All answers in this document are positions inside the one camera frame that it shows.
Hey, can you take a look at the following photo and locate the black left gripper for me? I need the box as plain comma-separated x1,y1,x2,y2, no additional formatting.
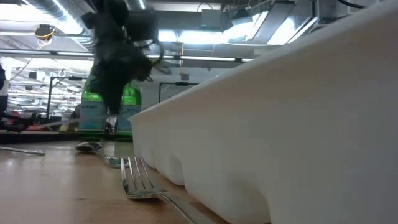
93,34,154,116

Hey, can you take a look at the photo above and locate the silver knife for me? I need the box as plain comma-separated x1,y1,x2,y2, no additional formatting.
104,113,119,140

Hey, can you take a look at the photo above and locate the green glass water bottle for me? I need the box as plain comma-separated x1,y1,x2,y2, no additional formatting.
77,67,109,142
115,80,143,142

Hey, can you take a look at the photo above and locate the silver spoon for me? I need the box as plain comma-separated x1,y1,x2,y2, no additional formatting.
74,141,131,169

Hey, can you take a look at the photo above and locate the black metal stand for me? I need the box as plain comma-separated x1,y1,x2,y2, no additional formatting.
45,75,84,125

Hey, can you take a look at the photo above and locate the silver fork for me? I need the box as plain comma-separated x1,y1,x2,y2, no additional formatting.
0,145,47,157
119,155,218,224

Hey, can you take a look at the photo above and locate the black yellow ceiling device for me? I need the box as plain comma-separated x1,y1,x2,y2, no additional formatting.
33,23,57,42

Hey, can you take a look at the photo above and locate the white plastic cutlery tray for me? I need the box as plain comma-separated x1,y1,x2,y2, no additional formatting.
127,0,398,224

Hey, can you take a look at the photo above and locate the grey ceiling light housing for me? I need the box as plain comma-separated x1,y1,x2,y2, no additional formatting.
251,1,318,44

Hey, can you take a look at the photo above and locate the silver ventilation duct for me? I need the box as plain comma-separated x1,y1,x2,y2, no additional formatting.
26,0,97,53

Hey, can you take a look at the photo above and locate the grey ceiling rail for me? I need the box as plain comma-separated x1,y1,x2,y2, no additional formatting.
0,49,254,62

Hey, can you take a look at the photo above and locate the black cable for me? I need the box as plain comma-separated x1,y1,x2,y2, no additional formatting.
337,0,368,9

